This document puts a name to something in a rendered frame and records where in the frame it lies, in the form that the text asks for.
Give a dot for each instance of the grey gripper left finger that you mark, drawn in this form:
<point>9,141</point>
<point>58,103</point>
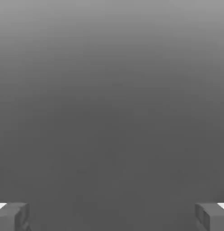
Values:
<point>9,216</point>

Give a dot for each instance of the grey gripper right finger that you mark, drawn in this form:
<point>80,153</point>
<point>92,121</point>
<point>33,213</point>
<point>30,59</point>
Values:
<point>215,216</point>

